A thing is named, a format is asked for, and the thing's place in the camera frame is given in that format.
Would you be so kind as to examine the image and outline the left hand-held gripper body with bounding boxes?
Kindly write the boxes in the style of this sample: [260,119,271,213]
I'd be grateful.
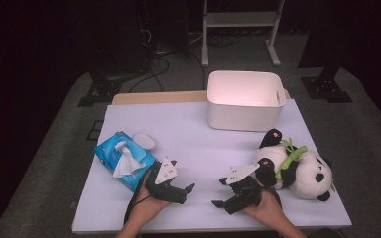
[145,157,188,205]

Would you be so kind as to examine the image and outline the white metal stand frame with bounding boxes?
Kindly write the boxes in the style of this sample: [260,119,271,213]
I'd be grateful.
[201,0,286,67]

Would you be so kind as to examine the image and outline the person's right hand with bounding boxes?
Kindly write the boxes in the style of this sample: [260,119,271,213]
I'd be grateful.
[243,190,284,223]

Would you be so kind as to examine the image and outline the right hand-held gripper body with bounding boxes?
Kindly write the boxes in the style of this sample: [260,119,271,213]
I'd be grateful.
[223,163,263,215]

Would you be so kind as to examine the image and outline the white plastic pack lid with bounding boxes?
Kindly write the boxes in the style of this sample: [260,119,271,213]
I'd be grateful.
[131,132,157,151]

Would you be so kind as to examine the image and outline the black floor cable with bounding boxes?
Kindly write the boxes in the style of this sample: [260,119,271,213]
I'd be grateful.
[128,54,172,94]

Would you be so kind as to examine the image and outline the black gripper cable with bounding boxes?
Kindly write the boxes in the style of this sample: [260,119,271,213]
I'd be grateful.
[123,172,153,226]

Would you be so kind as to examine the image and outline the white storage box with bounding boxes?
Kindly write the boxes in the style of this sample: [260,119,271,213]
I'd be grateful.
[206,69,287,133]

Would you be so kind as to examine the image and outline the blue wet wipe pack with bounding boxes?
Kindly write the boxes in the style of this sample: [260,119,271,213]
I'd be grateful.
[93,131,157,193]

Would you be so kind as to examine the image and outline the black stand base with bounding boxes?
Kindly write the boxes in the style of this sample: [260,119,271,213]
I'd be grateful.
[300,64,354,104]
[77,78,124,108]

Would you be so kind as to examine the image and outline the panda plush toy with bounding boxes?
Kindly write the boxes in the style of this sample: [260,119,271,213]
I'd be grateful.
[254,128,337,202]

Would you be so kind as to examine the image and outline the white wet wipe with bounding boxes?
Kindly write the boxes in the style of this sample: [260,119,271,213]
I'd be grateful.
[112,140,147,179]

